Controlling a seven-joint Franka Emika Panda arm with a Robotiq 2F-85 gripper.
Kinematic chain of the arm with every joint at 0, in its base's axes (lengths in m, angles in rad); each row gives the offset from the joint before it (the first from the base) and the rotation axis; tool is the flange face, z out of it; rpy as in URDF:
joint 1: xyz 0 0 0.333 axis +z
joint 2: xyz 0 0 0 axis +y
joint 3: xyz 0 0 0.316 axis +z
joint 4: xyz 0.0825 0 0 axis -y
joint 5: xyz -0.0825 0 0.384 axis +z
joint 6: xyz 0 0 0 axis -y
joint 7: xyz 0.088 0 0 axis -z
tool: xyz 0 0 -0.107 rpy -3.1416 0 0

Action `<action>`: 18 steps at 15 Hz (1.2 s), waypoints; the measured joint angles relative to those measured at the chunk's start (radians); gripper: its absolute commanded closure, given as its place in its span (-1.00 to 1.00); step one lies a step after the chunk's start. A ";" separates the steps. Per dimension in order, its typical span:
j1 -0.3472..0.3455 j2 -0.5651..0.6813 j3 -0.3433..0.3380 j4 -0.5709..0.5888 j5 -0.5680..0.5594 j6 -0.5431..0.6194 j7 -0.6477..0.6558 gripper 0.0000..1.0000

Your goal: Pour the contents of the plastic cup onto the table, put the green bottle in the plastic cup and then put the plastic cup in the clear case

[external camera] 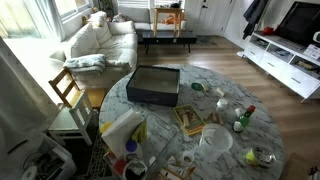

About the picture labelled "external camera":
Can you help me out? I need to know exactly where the white small chair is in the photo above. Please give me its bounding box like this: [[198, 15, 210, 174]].
[[48, 91, 93, 146]]

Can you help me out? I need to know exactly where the green bottle red cap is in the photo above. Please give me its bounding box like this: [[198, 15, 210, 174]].
[[232, 105, 256, 133]]

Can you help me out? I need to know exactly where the white paper bag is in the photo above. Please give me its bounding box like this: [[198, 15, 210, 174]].
[[102, 109, 143, 158]]

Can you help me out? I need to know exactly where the white tv cabinet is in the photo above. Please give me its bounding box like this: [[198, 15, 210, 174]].
[[242, 31, 320, 101]]

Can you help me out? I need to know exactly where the black coffee table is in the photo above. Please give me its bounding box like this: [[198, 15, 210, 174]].
[[142, 31, 197, 52]]

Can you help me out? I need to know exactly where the green round lid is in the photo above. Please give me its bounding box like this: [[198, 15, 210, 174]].
[[191, 83, 204, 91]]

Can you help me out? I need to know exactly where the wooden block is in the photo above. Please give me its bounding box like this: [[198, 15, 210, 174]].
[[216, 88, 225, 97]]

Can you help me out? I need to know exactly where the wooden chair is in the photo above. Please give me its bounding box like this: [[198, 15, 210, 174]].
[[48, 67, 108, 109]]

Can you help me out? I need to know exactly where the blue lid white jar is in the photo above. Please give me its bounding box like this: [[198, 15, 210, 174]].
[[124, 140, 143, 162]]

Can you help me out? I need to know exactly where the clear plastic cup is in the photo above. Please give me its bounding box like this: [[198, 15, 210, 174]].
[[199, 123, 233, 162]]

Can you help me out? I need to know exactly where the black television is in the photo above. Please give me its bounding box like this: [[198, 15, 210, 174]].
[[275, 1, 320, 46]]

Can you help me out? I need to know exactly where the grey folded blanket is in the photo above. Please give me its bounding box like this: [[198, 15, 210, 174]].
[[64, 54, 106, 74]]

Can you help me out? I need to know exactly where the white pill bottle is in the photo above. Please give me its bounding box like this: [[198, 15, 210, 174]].
[[216, 99, 228, 112]]

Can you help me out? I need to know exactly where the cream sofa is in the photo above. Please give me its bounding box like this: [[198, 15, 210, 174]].
[[49, 7, 188, 89]]

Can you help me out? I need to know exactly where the small white measuring cup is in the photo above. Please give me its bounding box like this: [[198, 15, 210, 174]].
[[181, 146, 198, 166]]

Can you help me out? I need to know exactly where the yellow picture book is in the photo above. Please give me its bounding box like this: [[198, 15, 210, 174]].
[[173, 104, 206, 135]]

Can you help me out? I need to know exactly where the wooden blocks pile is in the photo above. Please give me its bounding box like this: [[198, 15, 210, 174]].
[[208, 112, 224, 125]]

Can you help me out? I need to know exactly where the metal bowl green rim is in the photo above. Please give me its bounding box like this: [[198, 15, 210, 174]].
[[245, 146, 276, 168]]

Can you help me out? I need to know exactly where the dark blue open box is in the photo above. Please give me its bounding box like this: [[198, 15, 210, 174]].
[[126, 65, 180, 107]]

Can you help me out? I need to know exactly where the wooden stool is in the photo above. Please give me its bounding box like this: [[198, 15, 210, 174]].
[[153, 7, 183, 37]]

